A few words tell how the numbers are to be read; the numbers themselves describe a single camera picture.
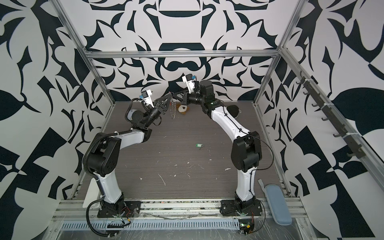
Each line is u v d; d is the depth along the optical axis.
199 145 0.97
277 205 0.74
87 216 0.68
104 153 0.51
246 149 0.51
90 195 0.75
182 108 1.11
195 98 0.71
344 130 0.50
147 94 0.72
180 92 0.75
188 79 0.72
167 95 0.78
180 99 0.77
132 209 0.74
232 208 0.74
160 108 0.73
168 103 0.77
